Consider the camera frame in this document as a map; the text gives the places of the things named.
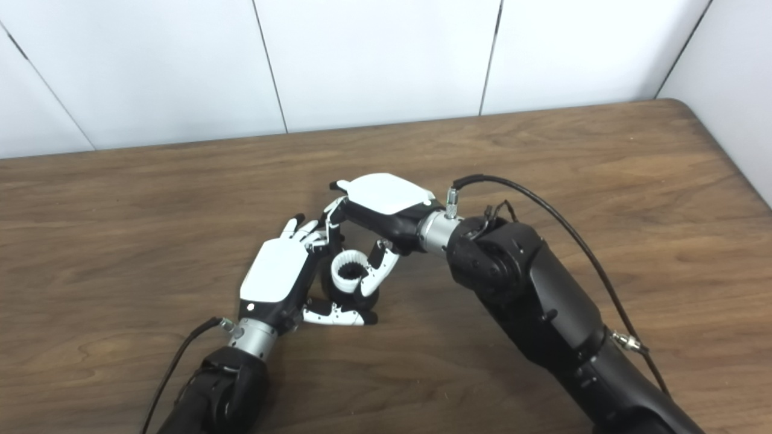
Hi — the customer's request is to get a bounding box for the round black plastic part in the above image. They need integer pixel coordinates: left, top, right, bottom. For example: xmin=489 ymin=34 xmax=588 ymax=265
xmin=320 ymin=253 xmax=381 ymax=315

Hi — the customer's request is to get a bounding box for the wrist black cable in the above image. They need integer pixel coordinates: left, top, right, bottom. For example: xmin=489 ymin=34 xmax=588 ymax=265
xmin=445 ymin=173 xmax=671 ymax=397
xmin=139 ymin=316 xmax=237 ymax=434

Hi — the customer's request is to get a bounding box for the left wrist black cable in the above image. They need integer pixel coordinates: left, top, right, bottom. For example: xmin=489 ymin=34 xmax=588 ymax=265
xmin=139 ymin=316 xmax=237 ymax=434

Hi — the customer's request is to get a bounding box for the white plastic ring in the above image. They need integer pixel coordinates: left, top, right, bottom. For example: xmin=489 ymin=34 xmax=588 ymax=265
xmin=330 ymin=251 xmax=370 ymax=295

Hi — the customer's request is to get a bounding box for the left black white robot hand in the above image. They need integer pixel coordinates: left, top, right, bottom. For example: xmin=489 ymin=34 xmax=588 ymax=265
xmin=238 ymin=214 xmax=379 ymax=336

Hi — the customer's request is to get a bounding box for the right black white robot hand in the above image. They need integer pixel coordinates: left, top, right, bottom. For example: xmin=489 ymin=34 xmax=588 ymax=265
xmin=328 ymin=172 xmax=445 ymax=300

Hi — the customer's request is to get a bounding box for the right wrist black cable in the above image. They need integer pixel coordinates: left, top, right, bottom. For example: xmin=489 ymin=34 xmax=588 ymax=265
xmin=445 ymin=173 xmax=671 ymax=397

